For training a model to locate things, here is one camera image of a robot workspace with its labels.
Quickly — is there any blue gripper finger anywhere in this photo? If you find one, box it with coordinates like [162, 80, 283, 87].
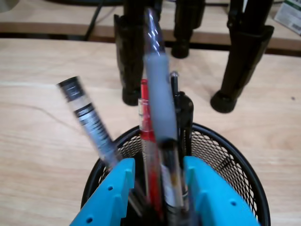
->
[183, 156, 261, 226]
[69, 157, 136, 226]

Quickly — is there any red clear pen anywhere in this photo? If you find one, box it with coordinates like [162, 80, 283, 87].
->
[137, 79, 164, 221]

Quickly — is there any black gel pen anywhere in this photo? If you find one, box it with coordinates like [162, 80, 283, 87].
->
[169, 71, 195, 157]

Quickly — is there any clear black-capped stick pen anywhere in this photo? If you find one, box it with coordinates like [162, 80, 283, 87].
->
[55, 75, 144, 216]

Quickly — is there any grey grip clear pen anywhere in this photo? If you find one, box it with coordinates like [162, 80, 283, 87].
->
[143, 7, 190, 212]

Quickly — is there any black mesh pen holder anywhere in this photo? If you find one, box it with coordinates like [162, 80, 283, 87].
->
[81, 122, 271, 226]

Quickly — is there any black tripod leg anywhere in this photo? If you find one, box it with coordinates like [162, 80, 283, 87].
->
[113, 0, 148, 106]
[170, 0, 206, 59]
[210, 0, 275, 114]

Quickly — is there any black flat object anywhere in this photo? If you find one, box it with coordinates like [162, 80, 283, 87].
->
[46, 0, 125, 7]

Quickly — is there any white green cardboard box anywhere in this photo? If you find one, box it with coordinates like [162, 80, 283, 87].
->
[274, 0, 301, 36]

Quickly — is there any grey rounded object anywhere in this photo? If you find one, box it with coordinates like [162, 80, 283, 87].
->
[0, 0, 17, 14]

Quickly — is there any black power cable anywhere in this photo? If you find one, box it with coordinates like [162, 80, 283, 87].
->
[83, 4, 104, 42]

